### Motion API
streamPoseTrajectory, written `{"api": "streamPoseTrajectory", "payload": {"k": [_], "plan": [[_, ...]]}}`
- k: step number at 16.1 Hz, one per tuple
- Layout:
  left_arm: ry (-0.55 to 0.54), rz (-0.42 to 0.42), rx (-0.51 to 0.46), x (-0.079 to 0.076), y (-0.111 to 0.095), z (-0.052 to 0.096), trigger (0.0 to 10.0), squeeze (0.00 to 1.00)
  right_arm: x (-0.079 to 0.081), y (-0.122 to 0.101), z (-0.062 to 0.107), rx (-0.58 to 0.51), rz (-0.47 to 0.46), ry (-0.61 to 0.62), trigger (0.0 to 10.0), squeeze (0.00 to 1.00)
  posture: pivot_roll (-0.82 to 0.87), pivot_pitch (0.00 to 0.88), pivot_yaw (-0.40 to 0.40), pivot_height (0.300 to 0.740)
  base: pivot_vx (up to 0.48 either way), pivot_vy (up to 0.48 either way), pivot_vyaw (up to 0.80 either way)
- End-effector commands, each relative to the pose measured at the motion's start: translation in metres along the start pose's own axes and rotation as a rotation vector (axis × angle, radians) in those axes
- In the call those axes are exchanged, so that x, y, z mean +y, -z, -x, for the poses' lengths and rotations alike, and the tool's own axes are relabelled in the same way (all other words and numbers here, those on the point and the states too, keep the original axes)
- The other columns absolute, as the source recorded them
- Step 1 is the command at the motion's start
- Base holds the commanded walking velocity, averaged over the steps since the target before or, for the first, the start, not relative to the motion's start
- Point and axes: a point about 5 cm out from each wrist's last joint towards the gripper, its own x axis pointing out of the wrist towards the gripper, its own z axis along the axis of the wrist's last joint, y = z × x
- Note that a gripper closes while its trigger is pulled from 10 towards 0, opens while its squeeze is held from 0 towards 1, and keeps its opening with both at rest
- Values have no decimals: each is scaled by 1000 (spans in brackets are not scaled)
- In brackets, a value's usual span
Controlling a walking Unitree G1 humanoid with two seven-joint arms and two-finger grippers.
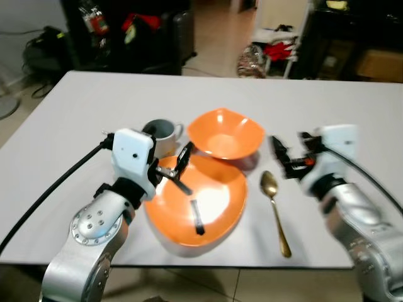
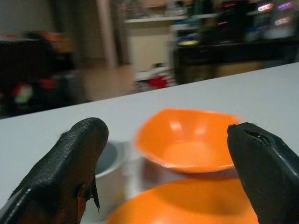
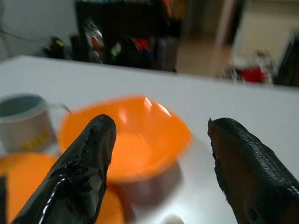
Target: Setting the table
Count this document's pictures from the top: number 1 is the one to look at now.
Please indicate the white mug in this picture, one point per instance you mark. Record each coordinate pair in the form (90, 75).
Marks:
(167, 142)

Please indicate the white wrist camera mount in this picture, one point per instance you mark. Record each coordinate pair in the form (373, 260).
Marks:
(337, 142)
(132, 151)

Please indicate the black cabinet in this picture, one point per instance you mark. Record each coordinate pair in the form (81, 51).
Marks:
(334, 44)

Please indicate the short black tape strip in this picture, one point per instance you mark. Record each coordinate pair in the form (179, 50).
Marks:
(182, 187)

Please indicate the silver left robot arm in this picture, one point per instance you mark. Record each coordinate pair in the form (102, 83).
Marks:
(94, 228)

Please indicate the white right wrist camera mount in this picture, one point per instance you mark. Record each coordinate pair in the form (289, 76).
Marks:
(337, 142)

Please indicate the red cloth on chair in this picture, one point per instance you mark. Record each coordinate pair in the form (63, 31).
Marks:
(279, 50)

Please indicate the brown cardboard box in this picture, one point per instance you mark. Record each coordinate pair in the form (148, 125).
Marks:
(381, 66)

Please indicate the round white stand base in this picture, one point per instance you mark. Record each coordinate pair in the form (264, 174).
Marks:
(9, 108)

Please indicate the black backpack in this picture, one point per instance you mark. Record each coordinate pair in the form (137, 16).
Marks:
(50, 51)

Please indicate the small yellow item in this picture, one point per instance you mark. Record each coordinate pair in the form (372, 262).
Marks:
(336, 4)

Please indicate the long black tape strip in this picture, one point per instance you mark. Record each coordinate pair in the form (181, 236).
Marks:
(198, 218)

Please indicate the patterned brown bag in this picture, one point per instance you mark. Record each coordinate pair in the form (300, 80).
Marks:
(250, 63)

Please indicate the red cloth on shelf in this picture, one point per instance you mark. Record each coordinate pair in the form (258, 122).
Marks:
(141, 24)

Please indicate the black shelf unit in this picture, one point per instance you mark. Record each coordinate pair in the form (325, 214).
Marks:
(157, 53)

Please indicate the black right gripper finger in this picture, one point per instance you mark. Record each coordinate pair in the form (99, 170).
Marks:
(306, 136)
(279, 151)

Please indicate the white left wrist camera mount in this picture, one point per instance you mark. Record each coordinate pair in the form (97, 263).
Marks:
(132, 151)

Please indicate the white chair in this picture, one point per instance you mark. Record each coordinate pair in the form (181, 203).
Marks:
(277, 16)

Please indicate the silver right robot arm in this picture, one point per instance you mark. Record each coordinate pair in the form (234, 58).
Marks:
(360, 226)

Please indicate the orange plate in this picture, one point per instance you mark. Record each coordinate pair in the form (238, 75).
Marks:
(217, 211)

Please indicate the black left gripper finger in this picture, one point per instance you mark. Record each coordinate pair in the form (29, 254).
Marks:
(150, 129)
(184, 160)

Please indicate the red and white tagged item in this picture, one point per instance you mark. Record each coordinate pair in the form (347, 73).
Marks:
(94, 20)

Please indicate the gold spoon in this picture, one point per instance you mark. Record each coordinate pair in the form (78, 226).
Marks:
(269, 184)

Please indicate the orange bowl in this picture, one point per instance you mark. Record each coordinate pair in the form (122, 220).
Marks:
(227, 134)

